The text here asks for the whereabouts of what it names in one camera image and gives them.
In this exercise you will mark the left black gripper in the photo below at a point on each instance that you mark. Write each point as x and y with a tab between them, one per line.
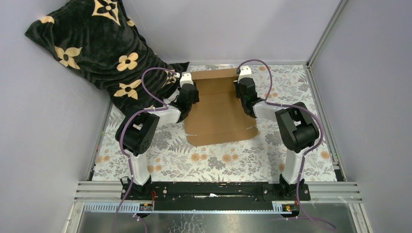
195	97

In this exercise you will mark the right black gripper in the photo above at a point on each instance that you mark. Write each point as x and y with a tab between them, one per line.
237	87

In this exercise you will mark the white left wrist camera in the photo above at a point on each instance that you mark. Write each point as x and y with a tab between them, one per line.
184	78

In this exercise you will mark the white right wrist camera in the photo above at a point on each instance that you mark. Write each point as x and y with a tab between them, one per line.
244	72

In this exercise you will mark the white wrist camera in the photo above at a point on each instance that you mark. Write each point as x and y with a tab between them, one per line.
244	72
184	78

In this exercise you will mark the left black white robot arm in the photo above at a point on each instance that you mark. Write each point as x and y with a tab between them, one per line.
137	130

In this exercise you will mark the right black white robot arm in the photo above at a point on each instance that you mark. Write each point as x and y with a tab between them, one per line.
298	131

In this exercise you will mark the brown cardboard box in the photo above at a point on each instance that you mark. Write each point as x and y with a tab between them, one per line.
218	117

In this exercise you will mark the floral patterned table mat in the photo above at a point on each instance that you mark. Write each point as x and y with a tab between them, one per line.
171	158

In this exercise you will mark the black floral plush blanket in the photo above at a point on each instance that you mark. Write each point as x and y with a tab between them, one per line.
97	40

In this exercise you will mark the aluminium frame rail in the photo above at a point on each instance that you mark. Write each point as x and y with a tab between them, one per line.
105	197

